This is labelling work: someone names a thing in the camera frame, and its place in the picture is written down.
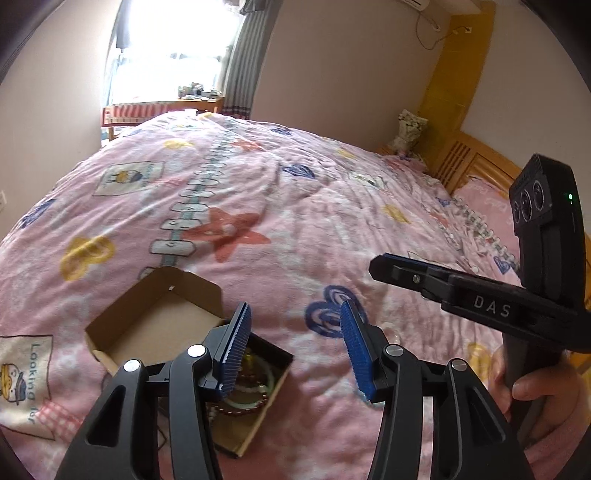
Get person's right hand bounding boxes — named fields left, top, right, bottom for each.
left=492, top=344, right=587, bottom=445

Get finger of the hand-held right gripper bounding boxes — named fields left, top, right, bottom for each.
left=369, top=256, right=456, bottom=305
left=381, top=253, right=458, bottom=277

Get pink printed blanket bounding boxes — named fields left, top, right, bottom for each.
left=0, top=112, right=591, bottom=480

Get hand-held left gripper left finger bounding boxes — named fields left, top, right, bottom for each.
left=54, top=302, right=253, bottom=480

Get window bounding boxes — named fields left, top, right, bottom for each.
left=108, top=0, right=241, bottom=104

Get pink printed pillow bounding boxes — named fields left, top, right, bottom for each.
left=450, top=175, right=527, bottom=259

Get dark red bead bracelet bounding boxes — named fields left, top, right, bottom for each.
left=205, top=388, right=274, bottom=418

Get green jade bangle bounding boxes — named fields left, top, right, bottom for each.
left=224, top=371, right=279, bottom=409

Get dark hanging garment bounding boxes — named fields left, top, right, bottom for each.
left=115, top=0, right=141, bottom=51

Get cluster of small desk ornaments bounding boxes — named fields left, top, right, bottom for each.
left=178, top=82, right=220, bottom=100

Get black power cable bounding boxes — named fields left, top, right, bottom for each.
left=413, top=9, right=472, bottom=51

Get black cardboard box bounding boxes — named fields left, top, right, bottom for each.
left=84, top=266, right=295, bottom=459

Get wooden desk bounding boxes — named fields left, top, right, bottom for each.
left=175, top=95, right=225, bottom=114

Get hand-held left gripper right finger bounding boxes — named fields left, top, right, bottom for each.
left=339, top=299, right=536, bottom=480

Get wooden bed headboard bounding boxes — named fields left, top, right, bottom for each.
left=376, top=129, right=529, bottom=192

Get grey striped curtain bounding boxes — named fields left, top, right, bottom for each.
left=217, top=0, right=289, bottom=120

